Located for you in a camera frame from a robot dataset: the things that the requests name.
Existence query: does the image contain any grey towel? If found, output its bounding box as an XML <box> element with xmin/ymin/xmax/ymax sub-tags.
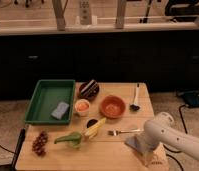
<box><xmin>125</xmin><ymin>136</ymin><xmax>141</xmax><ymax>153</ymax></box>

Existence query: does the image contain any red bowl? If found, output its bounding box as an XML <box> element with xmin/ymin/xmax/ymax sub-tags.
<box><xmin>99</xmin><ymin>95</ymin><xmax>126</xmax><ymax>119</ymax></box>

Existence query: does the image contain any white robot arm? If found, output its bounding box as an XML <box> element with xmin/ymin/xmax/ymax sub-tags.
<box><xmin>136</xmin><ymin>112</ymin><xmax>199</xmax><ymax>161</ymax></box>

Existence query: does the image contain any silver fork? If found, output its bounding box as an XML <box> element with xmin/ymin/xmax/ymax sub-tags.
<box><xmin>108</xmin><ymin>129</ymin><xmax>142</xmax><ymax>136</ymax></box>

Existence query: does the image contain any yellow corn cob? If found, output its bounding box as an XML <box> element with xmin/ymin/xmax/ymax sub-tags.
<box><xmin>84</xmin><ymin>118</ymin><xmax>106</xmax><ymax>139</ymax></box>

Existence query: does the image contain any small dark round dish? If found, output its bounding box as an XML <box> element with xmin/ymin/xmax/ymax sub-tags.
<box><xmin>86</xmin><ymin>119</ymin><xmax>98</xmax><ymax>128</ymax></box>

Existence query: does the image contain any dark blue floor device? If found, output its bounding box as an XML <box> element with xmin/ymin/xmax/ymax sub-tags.
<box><xmin>183</xmin><ymin>93</ymin><xmax>199</xmax><ymax>108</ymax></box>

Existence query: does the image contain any green pepper toy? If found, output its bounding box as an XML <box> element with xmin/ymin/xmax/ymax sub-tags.
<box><xmin>54</xmin><ymin>132</ymin><xmax>82</xmax><ymax>148</ymax></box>

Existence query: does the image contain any white cup with orange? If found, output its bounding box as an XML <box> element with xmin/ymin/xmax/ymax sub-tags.
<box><xmin>74</xmin><ymin>99</ymin><xmax>90</xmax><ymax>116</ymax></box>

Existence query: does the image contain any blue-grey sponge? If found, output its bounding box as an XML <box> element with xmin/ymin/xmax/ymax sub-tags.
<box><xmin>51</xmin><ymin>102</ymin><xmax>69</xmax><ymax>120</ymax></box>

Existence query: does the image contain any green plastic tray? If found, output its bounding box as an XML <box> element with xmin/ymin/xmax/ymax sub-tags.
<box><xmin>24</xmin><ymin>80</ymin><xmax>75</xmax><ymax>125</ymax></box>

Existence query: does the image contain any dark grape bunch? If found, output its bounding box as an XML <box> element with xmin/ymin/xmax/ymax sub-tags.
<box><xmin>32</xmin><ymin>131</ymin><xmax>48</xmax><ymax>156</ymax></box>

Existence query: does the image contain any white remote device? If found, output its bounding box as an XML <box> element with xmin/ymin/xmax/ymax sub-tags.
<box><xmin>79</xmin><ymin>0</ymin><xmax>92</xmax><ymax>25</ymax></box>

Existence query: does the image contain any black cable on floor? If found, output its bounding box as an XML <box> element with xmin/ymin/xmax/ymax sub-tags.
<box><xmin>163</xmin><ymin>103</ymin><xmax>194</xmax><ymax>171</ymax></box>

